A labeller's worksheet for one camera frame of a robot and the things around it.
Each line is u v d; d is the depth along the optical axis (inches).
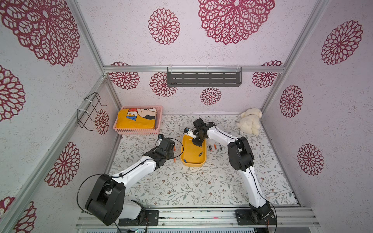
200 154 38.3
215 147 39.5
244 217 28.8
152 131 41.6
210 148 39.4
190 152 38.3
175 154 39.1
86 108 29.7
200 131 31.3
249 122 40.6
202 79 39.2
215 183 33.7
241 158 24.0
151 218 29.0
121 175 18.3
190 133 37.3
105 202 16.4
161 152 26.1
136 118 43.1
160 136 30.7
